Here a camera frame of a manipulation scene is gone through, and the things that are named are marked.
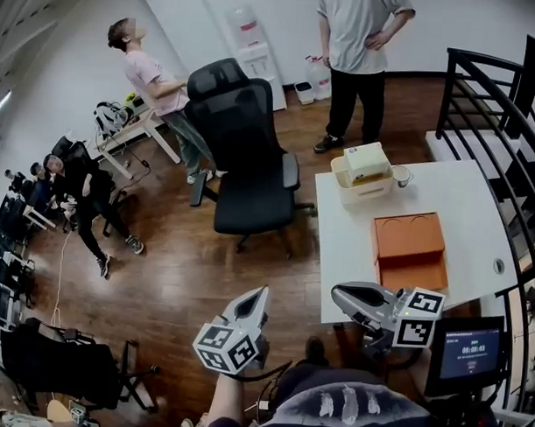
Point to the person's right forearm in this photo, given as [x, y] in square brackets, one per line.
[422, 371]

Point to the clear glass cup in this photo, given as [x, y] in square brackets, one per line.
[401, 175]

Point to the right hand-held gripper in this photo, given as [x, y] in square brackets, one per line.
[415, 320]

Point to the black camera on tripod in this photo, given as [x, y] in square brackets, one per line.
[15, 179]

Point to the white water dispenser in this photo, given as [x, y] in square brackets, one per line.
[260, 59]

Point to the black monitor screen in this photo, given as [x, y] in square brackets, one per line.
[468, 355]

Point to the white desk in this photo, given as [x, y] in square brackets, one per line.
[134, 129]

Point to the grey backpack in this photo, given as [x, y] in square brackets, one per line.
[109, 117]

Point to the person's dark printed shirt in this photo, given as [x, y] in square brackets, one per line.
[352, 408]

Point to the orange cardboard box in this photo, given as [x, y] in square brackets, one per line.
[407, 239]

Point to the clear water jug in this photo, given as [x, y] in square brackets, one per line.
[319, 79]

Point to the black office chair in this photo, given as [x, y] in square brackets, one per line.
[248, 133]

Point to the small white bin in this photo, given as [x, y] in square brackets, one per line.
[304, 93]

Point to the person's dark shoe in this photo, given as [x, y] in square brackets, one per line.
[316, 350]

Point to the person's left forearm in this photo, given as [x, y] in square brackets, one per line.
[223, 403]

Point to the cream carton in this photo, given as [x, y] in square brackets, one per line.
[366, 161]

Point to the small white side table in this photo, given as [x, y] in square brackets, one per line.
[39, 215]

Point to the black swivel chair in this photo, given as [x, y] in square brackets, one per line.
[56, 363]

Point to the white plastic storage basket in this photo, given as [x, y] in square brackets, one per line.
[364, 195]

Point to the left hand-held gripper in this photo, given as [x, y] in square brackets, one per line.
[227, 349]

